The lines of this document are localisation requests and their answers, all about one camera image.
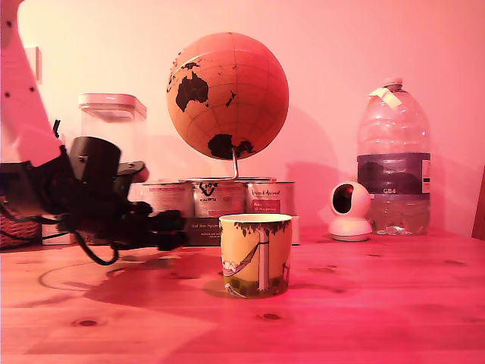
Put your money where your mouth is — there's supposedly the woven basket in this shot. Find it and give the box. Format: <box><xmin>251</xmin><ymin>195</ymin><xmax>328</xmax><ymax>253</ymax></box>
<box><xmin>0</xmin><ymin>196</ymin><xmax>42</xmax><ymax>249</ymax></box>

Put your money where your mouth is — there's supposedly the clear storage jar white lid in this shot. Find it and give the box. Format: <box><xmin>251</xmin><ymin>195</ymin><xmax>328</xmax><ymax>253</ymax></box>
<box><xmin>78</xmin><ymin>93</ymin><xmax>148</xmax><ymax>185</ymax></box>

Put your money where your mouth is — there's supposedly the cork globe on metal stand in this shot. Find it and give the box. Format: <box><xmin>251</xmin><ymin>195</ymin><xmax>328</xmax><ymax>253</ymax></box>
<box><xmin>165</xmin><ymin>32</ymin><xmax>290</xmax><ymax>184</ymax></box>

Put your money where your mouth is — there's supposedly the metal tin plain label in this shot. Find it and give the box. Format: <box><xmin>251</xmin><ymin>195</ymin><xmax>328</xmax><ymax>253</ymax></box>
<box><xmin>140</xmin><ymin>181</ymin><xmax>196</xmax><ymax>220</ymax></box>

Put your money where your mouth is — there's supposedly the white container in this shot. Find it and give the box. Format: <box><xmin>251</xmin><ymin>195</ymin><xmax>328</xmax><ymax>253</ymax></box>
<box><xmin>40</xmin><ymin>223</ymin><xmax>80</xmax><ymax>246</ymax></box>

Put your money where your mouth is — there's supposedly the black looping cable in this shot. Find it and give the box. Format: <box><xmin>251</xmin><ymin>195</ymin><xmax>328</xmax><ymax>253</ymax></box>
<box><xmin>74</xmin><ymin>229</ymin><xmax>121</xmax><ymax>267</ymax></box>

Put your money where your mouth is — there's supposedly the metal tin red label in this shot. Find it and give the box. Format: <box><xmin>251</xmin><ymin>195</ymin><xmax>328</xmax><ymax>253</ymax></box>
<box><xmin>243</xmin><ymin>180</ymin><xmax>296</xmax><ymax>218</ymax></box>

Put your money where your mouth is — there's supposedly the white wall switch plate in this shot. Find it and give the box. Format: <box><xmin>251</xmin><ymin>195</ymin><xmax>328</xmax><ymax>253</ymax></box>
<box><xmin>23</xmin><ymin>45</ymin><xmax>43</xmax><ymax>83</ymax></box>

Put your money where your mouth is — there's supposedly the illustrated coffee mug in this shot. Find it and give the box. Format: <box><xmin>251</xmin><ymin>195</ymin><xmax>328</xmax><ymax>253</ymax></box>
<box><xmin>218</xmin><ymin>213</ymin><xmax>293</xmax><ymax>300</ymax></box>

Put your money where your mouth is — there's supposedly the large clear water bottle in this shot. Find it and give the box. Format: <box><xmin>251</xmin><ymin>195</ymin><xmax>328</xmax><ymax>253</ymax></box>
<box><xmin>355</xmin><ymin>77</ymin><xmax>432</xmax><ymax>237</ymax></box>

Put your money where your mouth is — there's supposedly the dark cardboard tray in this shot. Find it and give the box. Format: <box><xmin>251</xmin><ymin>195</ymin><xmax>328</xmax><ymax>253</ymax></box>
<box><xmin>181</xmin><ymin>213</ymin><xmax>301</xmax><ymax>247</ymax></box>

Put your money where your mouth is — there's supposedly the small white round camera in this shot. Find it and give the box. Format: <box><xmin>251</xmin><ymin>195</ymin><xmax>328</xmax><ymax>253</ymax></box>
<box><xmin>327</xmin><ymin>180</ymin><xmax>374</xmax><ymax>243</ymax></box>

